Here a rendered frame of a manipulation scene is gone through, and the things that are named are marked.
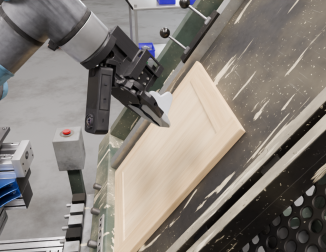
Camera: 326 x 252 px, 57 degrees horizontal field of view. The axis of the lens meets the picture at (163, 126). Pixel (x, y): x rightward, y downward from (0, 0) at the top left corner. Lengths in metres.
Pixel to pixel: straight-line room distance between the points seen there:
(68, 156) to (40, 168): 1.38
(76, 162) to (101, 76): 1.05
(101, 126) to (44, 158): 2.49
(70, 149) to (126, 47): 1.00
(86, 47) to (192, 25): 0.87
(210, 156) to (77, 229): 0.71
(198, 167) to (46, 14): 0.48
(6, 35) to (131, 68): 0.19
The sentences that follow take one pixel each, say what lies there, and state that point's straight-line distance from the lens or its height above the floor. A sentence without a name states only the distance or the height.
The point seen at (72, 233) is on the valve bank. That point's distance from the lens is 1.26.
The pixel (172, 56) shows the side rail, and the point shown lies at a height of 1.28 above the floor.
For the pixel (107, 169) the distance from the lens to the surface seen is 1.29.
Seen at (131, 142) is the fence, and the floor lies 1.02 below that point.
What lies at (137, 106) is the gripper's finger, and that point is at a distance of 0.57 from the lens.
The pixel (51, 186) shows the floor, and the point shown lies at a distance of 2.65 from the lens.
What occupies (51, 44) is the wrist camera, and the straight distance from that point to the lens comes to 1.04.
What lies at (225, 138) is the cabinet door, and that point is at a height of 1.32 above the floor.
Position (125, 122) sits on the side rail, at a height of 0.97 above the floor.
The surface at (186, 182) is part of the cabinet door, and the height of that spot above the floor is 1.19.
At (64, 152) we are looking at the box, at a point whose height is 0.86.
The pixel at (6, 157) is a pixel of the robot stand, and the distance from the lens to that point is 1.32.
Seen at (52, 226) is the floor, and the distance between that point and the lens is 2.35.
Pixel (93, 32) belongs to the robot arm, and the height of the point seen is 1.60.
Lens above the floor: 1.72
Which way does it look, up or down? 32 degrees down
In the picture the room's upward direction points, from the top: straight up
